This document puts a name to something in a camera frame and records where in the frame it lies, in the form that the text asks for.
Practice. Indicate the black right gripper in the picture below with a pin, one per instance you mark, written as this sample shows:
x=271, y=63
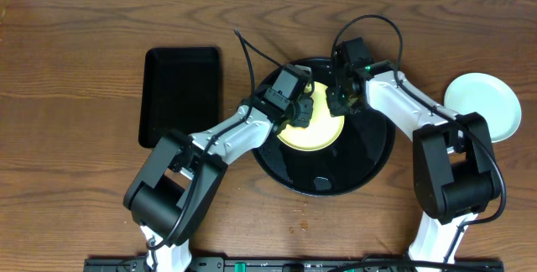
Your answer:
x=334, y=107

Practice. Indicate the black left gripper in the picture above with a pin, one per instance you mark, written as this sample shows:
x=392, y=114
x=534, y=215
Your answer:
x=302, y=112

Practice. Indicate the yellow plate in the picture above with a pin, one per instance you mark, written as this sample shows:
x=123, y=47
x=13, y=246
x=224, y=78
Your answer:
x=323, y=129

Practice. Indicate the light blue plate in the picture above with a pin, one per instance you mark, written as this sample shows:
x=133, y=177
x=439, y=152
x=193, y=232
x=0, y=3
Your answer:
x=491, y=98

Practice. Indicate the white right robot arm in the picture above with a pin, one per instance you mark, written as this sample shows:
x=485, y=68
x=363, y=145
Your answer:
x=457, y=181

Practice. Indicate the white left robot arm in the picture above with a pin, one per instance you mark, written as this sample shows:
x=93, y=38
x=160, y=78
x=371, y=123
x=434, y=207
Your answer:
x=173, y=191

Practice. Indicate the black round tray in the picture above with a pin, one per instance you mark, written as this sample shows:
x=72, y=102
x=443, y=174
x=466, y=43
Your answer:
x=359, y=153

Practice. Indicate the black rectangular water tray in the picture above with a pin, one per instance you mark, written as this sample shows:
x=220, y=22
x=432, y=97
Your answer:
x=182, y=90

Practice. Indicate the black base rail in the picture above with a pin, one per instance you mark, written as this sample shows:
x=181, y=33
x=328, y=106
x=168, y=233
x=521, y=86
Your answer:
x=218, y=264

